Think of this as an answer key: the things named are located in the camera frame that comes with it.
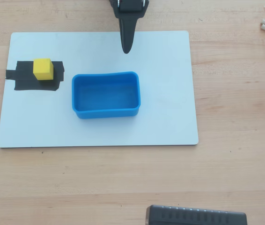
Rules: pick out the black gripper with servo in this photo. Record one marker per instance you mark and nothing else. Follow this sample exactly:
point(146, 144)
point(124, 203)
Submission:
point(128, 13)

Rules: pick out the yellow cube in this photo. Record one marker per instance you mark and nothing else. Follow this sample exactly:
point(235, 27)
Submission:
point(43, 70)

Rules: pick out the blue rectangular bin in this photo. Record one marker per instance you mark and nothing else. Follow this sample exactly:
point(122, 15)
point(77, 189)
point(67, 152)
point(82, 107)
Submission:
point(106, 113)

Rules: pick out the white rectangular board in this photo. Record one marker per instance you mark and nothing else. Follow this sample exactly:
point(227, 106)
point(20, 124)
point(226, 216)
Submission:
point(99, 133)

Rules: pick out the black tape patch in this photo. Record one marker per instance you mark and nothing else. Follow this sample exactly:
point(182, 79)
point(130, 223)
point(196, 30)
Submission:
point(24, 77)

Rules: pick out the black ribbed device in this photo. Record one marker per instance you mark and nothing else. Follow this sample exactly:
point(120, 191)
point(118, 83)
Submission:
point(193, 216)

